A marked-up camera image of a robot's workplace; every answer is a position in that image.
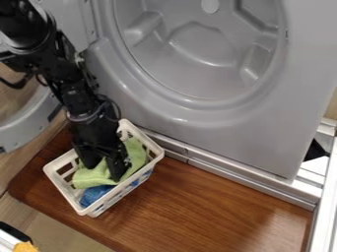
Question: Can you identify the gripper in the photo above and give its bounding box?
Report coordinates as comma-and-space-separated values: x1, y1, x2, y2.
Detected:
65, 111, 133, 183

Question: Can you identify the green cloth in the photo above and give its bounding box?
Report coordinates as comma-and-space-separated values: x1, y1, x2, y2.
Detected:
71, 136, 149, 190

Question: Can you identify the blue cloth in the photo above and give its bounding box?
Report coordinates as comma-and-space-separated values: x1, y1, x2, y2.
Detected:
77, 168, 153, 210

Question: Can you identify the white basket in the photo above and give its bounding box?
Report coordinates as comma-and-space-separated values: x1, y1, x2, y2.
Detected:
41, 118, 167, 219

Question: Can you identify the washing machine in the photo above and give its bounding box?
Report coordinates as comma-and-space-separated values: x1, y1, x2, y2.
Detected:
0, 0, 337, 180

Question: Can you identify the aluminium frame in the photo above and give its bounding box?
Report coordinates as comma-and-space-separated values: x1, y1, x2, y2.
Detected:
138, 117, 337, 252

